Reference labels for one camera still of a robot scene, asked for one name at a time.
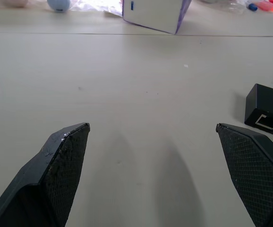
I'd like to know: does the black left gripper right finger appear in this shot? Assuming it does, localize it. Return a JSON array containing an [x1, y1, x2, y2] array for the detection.
[[216, 122, 273, 227]]

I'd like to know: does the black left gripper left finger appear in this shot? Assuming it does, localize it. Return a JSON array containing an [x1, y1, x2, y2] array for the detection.
[[0, 122, 91, 227]]

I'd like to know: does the black ethernet adapter box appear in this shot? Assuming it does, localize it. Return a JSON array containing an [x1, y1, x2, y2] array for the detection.
[[244, 83, 273, 140]]

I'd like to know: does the light blue ball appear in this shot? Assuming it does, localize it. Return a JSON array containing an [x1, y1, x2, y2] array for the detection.
[[47, 0, 71, 13]]

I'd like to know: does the clear plastic bag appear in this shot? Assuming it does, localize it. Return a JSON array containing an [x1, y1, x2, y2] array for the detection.
[[69, 0, 124, 17]]

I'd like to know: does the white and purple carton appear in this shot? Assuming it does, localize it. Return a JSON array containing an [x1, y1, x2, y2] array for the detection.
[[122, 0, 192, 35]]

